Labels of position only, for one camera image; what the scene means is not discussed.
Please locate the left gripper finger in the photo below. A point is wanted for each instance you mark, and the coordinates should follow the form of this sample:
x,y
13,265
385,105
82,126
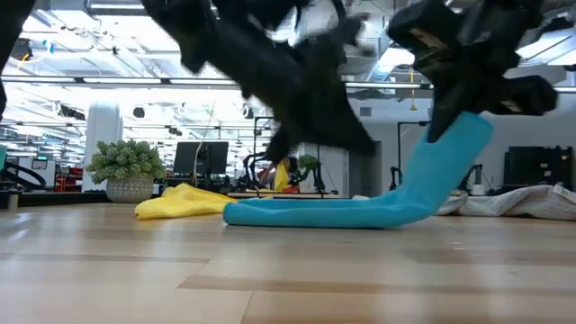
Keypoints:
x,y
342,130

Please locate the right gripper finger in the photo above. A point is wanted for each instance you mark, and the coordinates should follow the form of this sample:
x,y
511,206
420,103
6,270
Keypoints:
x,y
445,114

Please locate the blue microfiber towel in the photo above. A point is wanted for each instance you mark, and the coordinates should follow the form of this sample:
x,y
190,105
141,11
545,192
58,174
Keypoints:
x,y
427,180

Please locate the grey microfiber towel white tag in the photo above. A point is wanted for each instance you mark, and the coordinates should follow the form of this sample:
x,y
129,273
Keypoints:
x,y
517,204

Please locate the yellow microfiber towel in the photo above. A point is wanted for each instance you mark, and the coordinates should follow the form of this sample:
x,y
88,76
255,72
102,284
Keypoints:
x,y
180,204

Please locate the background black robot arm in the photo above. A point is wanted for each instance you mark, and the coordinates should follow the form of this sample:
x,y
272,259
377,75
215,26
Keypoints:
x,y
318,180
395,177
252,162
474,173

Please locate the black ceiling speaker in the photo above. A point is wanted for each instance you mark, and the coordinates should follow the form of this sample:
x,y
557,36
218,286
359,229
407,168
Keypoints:
x,y
248,111
138,112

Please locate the small green potted plant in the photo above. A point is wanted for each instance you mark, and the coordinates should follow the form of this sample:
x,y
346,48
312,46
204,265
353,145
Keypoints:
x,y
308,161

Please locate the person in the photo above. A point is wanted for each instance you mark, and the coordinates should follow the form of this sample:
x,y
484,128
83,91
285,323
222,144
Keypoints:
x,y
293,164

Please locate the small yellow cloth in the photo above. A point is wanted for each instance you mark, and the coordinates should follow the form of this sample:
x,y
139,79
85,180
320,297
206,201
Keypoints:
x,y
282,177

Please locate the background wooden table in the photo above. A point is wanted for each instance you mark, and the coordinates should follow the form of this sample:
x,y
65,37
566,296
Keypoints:
x,y
288,195

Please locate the black storage cabinet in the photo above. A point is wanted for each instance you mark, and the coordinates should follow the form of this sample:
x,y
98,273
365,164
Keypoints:
x,y
535,166

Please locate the black computer monitor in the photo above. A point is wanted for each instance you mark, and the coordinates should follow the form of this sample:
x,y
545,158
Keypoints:
x,y
202,157

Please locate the linear ceiling light strip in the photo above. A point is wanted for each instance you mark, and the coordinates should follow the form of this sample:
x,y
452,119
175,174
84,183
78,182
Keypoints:
x,y
121,80

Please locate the large plant in white pot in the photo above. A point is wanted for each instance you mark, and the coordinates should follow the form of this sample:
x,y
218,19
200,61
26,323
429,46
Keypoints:
x,y
128,189

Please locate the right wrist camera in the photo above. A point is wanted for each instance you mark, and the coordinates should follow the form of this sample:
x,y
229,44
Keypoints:
x,y
418,22

